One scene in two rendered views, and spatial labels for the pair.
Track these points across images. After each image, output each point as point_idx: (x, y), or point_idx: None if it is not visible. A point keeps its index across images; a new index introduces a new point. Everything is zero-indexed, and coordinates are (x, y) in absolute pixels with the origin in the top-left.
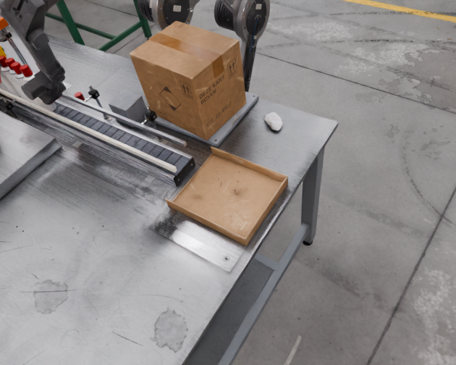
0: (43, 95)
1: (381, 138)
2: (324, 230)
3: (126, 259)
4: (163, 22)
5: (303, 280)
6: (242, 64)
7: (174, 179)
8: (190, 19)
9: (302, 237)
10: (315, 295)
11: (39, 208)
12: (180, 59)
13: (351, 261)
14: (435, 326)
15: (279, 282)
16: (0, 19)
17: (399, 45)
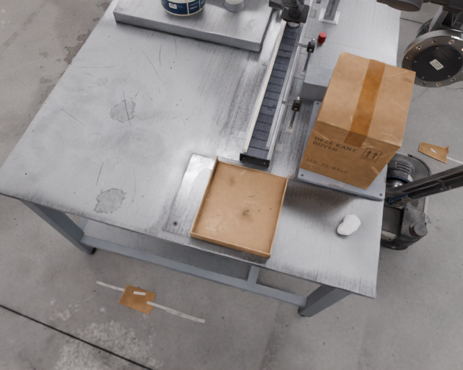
0: (286, 10)
1: None
2: (321, 327)
3: (160, 148)
4: (408, 62)
5: (260, 315)
6: (459, 170)
7: (239, 154)
8: (442, 85)
9: (288, 301)
10: (248, 329)
11: (193, 67)
12: (345, 100)
13: (294, 361)
14: None
15: (239, 288)
16: None
17: None
